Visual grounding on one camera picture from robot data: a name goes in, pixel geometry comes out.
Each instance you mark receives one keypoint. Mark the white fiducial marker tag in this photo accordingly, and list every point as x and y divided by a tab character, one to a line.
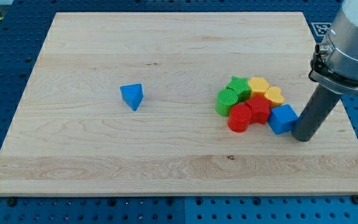
321	28

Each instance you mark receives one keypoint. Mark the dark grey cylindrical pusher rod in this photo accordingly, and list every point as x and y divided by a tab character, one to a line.
319	106

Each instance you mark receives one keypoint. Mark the yellow heart block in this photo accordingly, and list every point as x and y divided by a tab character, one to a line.
274	94

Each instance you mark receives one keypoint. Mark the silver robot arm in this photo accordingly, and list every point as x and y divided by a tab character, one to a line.
335	59

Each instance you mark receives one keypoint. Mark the green star block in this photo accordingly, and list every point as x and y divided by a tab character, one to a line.
241	87

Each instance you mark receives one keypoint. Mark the blue cube block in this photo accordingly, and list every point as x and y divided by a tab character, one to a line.
282	119

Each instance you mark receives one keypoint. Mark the red cylinder block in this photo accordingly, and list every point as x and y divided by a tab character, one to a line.
239	118

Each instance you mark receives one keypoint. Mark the blue triangle block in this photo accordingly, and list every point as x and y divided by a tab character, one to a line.
132	95

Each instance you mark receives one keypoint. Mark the green cylinder block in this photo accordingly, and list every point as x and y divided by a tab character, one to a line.
226	99

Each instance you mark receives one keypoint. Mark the light wooden board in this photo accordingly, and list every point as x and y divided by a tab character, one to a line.
72	134

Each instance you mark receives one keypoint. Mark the red star block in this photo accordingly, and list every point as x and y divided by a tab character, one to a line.
260	108

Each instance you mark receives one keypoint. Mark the yellow hexagon block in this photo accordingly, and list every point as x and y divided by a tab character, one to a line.
258	86

